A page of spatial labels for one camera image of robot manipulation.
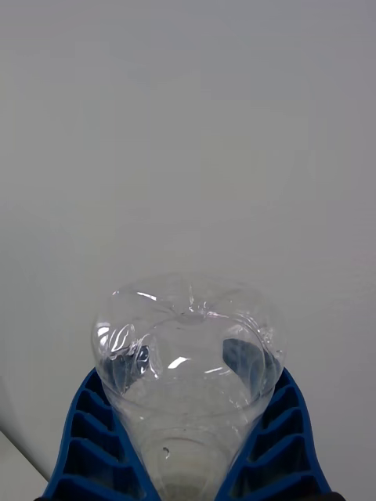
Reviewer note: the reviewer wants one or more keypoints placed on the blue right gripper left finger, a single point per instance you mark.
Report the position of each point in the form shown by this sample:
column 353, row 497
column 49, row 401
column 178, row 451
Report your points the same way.
column 94, row 442

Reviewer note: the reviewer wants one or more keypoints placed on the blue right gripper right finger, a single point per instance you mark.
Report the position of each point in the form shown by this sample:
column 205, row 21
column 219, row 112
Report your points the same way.
column 282, row 438

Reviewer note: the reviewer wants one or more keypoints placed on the clear plastic bottle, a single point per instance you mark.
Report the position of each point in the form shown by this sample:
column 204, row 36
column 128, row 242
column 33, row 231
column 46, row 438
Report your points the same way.
column 188, row 372

